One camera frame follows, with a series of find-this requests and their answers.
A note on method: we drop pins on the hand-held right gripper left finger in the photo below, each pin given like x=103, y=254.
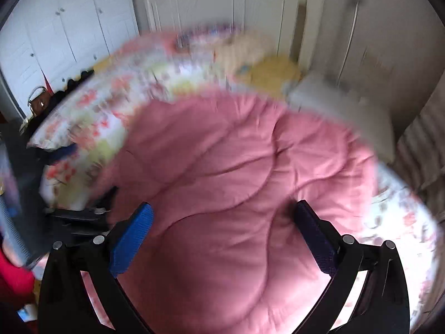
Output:
x=134, y=240

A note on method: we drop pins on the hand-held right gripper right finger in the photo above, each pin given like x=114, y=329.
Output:
x=314, y=236

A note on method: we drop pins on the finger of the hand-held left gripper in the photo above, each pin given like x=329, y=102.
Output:
x=64, y=153
x=76, y=221

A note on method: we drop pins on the pink quilted comforter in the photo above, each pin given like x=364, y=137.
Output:
x=226, y=195

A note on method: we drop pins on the dark clothes pile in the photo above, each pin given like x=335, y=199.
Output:
x=71, y=87

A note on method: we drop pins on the brown handbag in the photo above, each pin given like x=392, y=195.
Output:
x=39, y=102

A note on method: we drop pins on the floral bedsheet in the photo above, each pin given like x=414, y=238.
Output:
x=104, y=111

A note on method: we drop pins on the red cloth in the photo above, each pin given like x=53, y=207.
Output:
x=15, y=275

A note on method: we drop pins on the white nightstand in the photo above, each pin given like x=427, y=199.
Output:
x=344, y=114

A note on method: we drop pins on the white wardrobe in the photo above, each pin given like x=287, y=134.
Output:
x=69, y=24

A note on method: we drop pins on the striped curtain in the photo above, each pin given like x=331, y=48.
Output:
x=420, y=146

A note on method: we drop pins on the yellow pillow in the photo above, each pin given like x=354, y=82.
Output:
x=271, y=76

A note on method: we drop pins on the floral patterned pillow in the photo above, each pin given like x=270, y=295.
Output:
x=205, y=36

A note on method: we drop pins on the peach pillow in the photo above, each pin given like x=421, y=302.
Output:
x=243, y=52

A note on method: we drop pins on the white bed headboard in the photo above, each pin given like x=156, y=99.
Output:
x=222, y=3

